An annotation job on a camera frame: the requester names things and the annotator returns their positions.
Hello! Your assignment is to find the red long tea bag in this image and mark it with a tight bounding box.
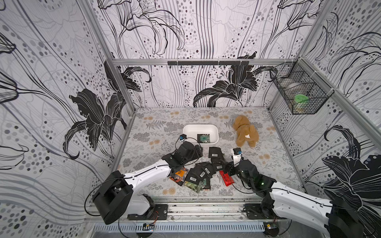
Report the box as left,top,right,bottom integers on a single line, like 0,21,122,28
219,171,235,187

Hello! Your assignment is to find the green picture tea bag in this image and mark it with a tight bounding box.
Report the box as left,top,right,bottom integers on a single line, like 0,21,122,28
197,133,210,144

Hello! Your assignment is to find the black barcode tea bag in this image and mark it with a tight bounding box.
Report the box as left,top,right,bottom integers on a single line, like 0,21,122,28
185,168,207,185
208,147,224,159

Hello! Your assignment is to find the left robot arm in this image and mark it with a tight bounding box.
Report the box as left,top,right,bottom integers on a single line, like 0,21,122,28
92,141,203,225

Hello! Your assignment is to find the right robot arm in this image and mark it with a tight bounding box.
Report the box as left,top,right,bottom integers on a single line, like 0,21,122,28
226,159,365,238

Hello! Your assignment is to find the orange label tea bag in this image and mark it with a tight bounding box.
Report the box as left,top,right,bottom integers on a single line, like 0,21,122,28
169,168,189,186

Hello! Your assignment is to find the black barcode tea bag front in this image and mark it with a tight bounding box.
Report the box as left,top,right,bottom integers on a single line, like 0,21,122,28
185,168,207,185

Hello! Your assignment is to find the white plastic storage box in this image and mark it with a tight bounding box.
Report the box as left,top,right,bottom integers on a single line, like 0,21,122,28
183,124,219,146

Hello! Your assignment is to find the green leafy tea bag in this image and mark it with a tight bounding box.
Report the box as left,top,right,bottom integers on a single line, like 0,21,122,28
183,181,205,193

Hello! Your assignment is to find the brown plush teddy dog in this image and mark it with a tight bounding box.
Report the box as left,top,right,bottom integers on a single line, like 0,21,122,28
233,115,259,148

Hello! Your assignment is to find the green lidded cup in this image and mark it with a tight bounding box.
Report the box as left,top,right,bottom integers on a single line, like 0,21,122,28
293,94,310,114

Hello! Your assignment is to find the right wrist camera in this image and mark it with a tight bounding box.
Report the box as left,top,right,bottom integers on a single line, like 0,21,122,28
232,147,242,166

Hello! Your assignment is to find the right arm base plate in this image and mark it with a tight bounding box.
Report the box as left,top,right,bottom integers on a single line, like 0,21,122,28
243,203,283,221

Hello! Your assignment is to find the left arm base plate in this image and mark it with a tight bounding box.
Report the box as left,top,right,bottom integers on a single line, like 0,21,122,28
128,204,168,221

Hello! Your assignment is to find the white slotted cable duct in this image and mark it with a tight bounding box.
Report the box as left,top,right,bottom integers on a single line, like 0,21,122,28
135,222,266,233

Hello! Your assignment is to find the black wire basket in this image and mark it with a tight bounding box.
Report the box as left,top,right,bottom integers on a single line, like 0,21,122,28
270,62,330,115

